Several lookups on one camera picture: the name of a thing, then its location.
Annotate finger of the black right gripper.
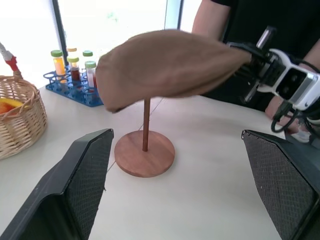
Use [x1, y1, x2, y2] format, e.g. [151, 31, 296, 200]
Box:
[225, 41, 254, 56]
[232, 62, 254, 83]

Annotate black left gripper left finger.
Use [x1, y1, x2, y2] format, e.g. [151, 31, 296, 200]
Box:
[0, 128, 115, 240]

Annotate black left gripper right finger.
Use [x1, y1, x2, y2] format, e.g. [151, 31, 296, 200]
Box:
[241, 129, 320, 240]

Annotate brown fabric cap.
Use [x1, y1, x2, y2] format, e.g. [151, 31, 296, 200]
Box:
[95, 29, 252, 114]

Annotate wooden hat stand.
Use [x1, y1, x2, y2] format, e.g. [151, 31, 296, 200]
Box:
[114, 96, 176, 179]

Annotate person's left hand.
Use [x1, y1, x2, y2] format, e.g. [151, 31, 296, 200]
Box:
[264, 95, 301, 134]

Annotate person in black shirt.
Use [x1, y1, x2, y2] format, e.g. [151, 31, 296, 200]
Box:
[199, 0, 320, 112]

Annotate blue test tube rack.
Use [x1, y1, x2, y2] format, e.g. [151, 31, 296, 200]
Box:
[42, 65, 105, 108]

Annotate orange fruit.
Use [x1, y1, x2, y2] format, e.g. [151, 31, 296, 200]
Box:
[0, 97, 32, 115]

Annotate green-capped vial, dark red contents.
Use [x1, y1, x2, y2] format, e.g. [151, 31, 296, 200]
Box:
[66, 56, 82, 84]

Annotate green-capped vial, white and red contents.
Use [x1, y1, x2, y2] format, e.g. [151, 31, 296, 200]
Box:
[84, 60, 98, 90]

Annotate green-capped vial, yellow contents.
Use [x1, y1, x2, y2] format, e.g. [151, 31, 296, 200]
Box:
[50, 49, 67, 84]

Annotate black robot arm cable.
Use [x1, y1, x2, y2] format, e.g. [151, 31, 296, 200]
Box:
[270, 99, 314, 134]

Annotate wicker basket with handle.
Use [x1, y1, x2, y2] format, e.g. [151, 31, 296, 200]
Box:
[0, 41, 49, 161]

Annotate grey window frame post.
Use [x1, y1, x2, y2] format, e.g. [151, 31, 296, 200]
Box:
[163, 0, 185, 31]

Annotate black window frame post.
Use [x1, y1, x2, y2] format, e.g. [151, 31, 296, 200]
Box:
[52, 0, 69, 55]

